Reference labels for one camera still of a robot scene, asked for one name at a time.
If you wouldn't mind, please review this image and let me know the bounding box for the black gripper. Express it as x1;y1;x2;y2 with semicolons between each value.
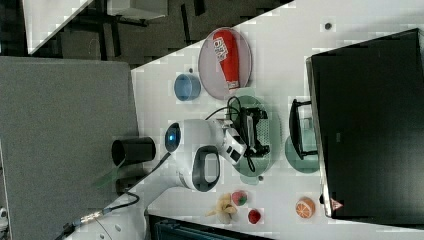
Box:
241;107;270;158

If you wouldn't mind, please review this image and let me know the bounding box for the green plastic strainer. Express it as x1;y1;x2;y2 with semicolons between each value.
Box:
227;95;281;185

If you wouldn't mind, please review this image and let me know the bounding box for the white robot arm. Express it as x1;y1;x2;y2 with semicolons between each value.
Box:
56;107;270;240

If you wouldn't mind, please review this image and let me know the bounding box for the grey round plate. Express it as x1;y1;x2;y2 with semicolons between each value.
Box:
198;28;252;100

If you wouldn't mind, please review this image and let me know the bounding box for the blue plastic cup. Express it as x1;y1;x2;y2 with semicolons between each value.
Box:
174;74;201;101

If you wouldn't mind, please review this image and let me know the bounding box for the red plush ketchup bottle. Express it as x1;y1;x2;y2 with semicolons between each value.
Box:
213;30;240;90

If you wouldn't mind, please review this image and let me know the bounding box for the strawberry toy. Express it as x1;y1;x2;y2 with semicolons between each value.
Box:
231;191;248;206

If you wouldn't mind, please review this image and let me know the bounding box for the peeled banana toy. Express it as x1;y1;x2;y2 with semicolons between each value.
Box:
205;193;237;224

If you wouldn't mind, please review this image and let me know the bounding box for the red raspberry toy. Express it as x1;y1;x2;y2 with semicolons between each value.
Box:
248;209;261;224

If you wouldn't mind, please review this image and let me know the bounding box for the orange slice toy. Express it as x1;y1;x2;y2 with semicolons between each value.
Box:
295;197;315;219

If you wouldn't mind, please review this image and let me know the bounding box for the black toaster oven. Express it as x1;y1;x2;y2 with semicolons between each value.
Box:
289;29;424;229

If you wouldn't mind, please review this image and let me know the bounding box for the black cylinder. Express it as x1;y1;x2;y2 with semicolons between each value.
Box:
111;137;156;166

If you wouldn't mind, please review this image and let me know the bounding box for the dark crate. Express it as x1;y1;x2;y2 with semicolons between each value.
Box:
148;215;272;240

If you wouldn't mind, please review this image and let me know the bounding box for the grey partition board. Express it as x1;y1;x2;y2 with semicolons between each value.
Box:
0;57;138;240

